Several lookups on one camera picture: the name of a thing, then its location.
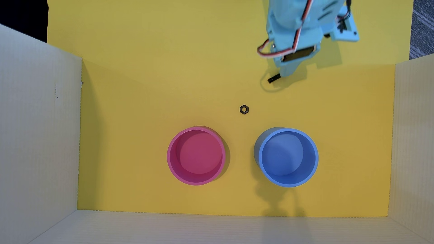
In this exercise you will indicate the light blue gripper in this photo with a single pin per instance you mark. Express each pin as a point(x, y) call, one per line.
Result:
point(290, 64)

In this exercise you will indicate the black hex nut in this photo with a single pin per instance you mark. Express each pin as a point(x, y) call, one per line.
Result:
point(244, 109)

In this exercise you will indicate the yellow paper mat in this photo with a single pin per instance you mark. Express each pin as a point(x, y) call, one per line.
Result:
point(152, 101)

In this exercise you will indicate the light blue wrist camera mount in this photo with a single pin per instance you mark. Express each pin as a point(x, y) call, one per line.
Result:
point(347, 28)

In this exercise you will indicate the light blue robot arm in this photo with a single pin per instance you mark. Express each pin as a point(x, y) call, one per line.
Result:
point(288, 8)

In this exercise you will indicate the black bolt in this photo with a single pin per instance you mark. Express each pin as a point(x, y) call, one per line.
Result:
point(274, 78)

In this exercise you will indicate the blue round cup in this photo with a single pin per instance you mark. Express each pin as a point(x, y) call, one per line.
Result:
point(287, 159)

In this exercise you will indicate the pink round cup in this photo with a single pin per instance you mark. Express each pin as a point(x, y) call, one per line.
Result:
point(196, 159)

